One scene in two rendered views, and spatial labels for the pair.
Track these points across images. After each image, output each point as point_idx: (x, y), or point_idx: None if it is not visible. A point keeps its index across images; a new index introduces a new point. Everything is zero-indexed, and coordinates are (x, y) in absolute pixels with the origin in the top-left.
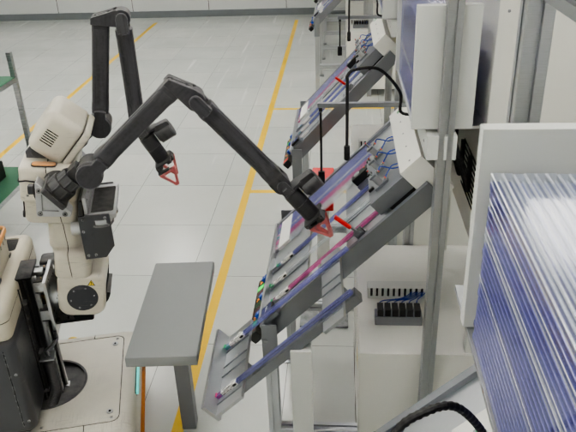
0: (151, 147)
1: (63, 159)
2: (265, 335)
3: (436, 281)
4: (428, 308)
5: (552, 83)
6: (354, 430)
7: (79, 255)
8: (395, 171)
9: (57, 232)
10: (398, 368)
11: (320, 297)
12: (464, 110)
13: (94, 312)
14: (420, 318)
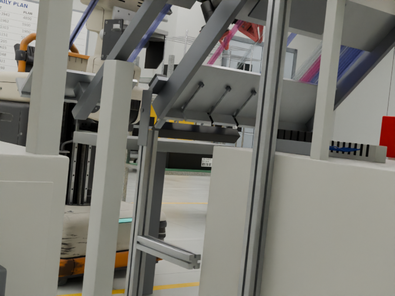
0: (204, 10)
1: None
2: (143, 103)
3: (273, 24)
4: (263, 65)
5: None
6: (187, 254)
7: (100, 59)
8: None
9: (99, 41)
10: (242, 172)
11: (193, 66)
12: None
13: (96, 117)
14: (310, 143)
